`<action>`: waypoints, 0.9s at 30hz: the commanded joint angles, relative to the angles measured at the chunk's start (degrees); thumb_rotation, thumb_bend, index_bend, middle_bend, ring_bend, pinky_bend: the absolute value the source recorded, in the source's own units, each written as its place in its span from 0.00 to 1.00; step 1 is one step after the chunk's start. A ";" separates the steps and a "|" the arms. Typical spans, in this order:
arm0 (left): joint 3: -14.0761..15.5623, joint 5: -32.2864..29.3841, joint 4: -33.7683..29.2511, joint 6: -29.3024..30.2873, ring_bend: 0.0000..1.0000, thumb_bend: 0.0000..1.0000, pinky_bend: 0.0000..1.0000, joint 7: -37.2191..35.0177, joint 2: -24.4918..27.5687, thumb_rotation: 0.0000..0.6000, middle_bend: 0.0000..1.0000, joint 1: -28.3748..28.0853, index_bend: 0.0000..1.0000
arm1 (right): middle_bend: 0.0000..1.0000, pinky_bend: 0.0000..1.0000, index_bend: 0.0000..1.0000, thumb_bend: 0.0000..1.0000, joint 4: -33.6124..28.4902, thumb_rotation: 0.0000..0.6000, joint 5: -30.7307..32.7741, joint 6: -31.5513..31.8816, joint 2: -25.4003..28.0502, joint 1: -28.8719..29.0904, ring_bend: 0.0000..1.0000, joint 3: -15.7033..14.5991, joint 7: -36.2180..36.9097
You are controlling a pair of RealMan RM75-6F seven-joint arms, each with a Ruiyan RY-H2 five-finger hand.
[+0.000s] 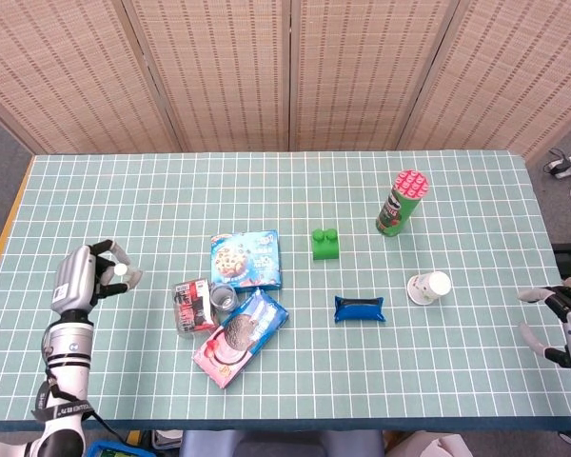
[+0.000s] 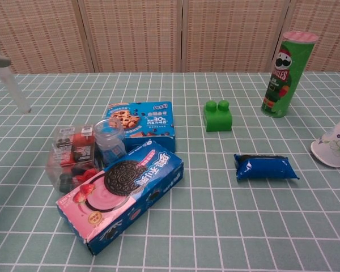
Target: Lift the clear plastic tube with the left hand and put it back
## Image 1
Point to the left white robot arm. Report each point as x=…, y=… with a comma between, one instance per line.
x=66, y=366

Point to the clear plastic cup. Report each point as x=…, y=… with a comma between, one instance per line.
x=224, y=297

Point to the bamboo folding screen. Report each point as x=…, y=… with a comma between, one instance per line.
x=285, y=71

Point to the white floral paper cup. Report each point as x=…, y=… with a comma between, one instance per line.
x=426, y=288

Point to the grey white box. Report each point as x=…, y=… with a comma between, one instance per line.
x=166, y=439

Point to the green Pringles can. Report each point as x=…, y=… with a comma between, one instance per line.
x=395, y=209

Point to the pink blue Oreo box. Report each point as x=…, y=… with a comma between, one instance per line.
x=242, y=333

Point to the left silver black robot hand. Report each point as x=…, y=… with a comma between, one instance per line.
x=73, y=281

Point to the green toy brick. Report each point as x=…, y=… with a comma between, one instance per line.
x=324, y=247

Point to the green grid tablecloth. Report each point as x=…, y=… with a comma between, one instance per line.
x=124, y=200

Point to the blue plastic crate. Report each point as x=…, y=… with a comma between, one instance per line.
x=112, y=450

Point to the blue Oreo snack packet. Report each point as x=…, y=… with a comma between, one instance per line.
x=359, y=310

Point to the red black snack packet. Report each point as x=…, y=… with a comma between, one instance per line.
x=190, y=307

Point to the blue chocolate chip cookie box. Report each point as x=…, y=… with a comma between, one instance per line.
x=257, y=259

